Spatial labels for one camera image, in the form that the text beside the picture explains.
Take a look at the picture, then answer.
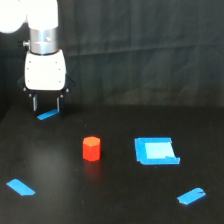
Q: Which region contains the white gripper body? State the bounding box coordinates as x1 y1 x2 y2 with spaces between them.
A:
17 50 75 91

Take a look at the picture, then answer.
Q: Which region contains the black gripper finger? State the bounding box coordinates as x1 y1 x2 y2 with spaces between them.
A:
30 93 38 116
57 94 64 117

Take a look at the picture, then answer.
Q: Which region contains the red hexagonal block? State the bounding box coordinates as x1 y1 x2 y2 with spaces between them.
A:
83 136 101 161

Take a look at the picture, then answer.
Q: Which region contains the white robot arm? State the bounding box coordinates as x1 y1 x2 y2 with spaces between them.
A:
0 0 74 120

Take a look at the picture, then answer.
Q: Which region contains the blue tape strip top left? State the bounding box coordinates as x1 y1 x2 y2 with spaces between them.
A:
37 109 59 121

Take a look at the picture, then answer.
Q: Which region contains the blue tape strip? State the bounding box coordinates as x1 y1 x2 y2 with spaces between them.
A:
37 109 59 121
177 188 206 205
7 179 35 196

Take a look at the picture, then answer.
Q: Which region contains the blue tape strip bottom left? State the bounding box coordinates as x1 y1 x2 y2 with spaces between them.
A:
7 179 35 196

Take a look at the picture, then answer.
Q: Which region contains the blue tape strip bottom right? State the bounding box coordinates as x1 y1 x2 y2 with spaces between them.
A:
177 188 206 205

